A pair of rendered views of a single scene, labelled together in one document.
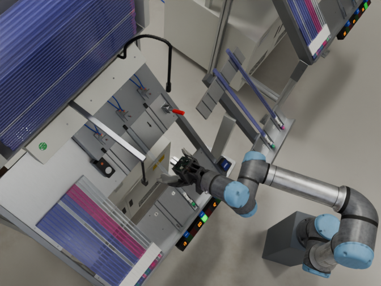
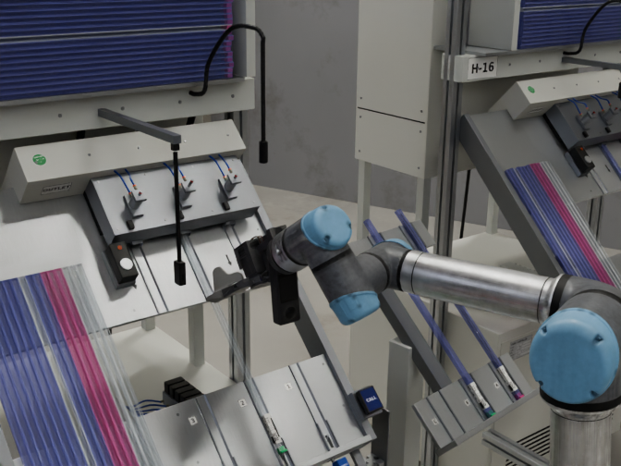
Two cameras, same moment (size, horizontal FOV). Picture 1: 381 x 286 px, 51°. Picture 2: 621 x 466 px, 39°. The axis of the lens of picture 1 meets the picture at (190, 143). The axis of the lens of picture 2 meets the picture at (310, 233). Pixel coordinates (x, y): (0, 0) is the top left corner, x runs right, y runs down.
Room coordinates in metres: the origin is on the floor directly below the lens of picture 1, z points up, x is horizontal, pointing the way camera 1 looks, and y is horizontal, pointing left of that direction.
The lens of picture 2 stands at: (-0.90, -0.73, 1.68)
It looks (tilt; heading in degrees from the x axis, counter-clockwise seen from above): 19 degrees down; 25
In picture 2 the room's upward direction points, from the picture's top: 1 degrees clockwise
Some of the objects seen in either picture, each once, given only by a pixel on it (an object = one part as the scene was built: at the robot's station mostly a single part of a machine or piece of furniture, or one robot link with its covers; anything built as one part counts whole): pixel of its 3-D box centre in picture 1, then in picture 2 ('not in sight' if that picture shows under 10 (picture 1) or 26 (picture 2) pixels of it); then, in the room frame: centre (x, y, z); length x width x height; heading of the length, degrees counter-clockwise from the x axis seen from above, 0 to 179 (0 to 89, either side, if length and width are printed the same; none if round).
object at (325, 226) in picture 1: (324, 229); not in sight; (0.41, -0.65, 0.72); 0.13 x 0.12 x 0.14; 172
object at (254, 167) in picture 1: (309, 188); (493, 288); (0.44, -0.43, 1.13); 0.49 x 0.11 x 0.12; 82
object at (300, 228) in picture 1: (315, 232); not in sight; (0.42, -0.65, 0.60); 0.15 x 0.15 x 0.10
